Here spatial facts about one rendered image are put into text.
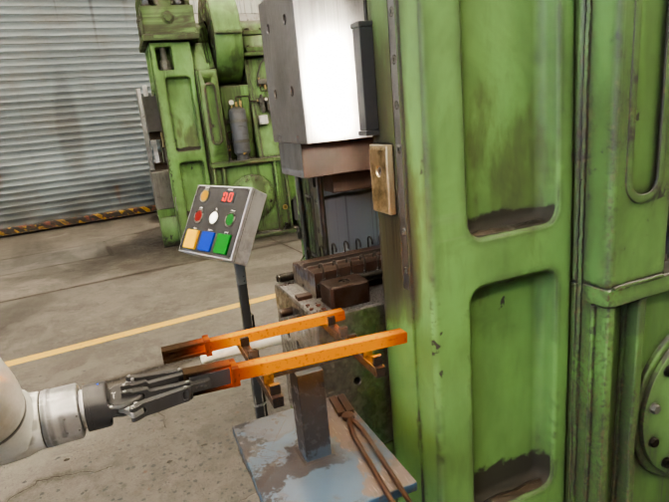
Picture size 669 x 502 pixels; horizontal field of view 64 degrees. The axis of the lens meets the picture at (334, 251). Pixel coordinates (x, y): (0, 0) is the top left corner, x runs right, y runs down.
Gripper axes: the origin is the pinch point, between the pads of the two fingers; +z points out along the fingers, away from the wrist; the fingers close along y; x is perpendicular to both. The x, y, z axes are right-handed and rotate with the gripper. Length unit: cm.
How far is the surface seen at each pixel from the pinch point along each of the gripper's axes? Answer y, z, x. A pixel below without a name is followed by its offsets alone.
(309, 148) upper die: -51, 42, 34
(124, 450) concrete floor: -153, -24, -102
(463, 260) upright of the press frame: -11, 63, 8
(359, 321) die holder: -36, 47, -13
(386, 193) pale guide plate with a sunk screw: -26, 51, 23
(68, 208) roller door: -845, -73, -77
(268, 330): -22.8, 17.3, -3.5
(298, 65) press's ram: -47, 39, 56
